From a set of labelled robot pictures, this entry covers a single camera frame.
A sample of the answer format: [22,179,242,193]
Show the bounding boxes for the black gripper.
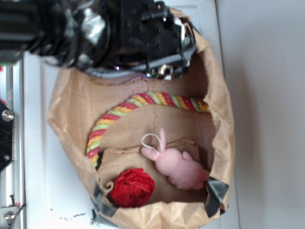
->
[104,0,196,79]

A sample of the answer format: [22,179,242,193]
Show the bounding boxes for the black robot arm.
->
[0,0,196,79]

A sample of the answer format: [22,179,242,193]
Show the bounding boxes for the brown paper bag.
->
[47,7,236,227]

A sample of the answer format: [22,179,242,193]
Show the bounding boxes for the pink plush bunny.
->
[140,128,209,190]

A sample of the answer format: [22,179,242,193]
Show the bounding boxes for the red crumpled paper ball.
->
[109,168,156,208]

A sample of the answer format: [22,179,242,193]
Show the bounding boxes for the multicolour twisted rope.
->
[85,92,212,169]

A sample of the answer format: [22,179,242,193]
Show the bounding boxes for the black mounting bracket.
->
[0,101,14,172]

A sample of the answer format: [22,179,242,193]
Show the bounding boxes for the aluminium frame rail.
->
[0,61,26,229]

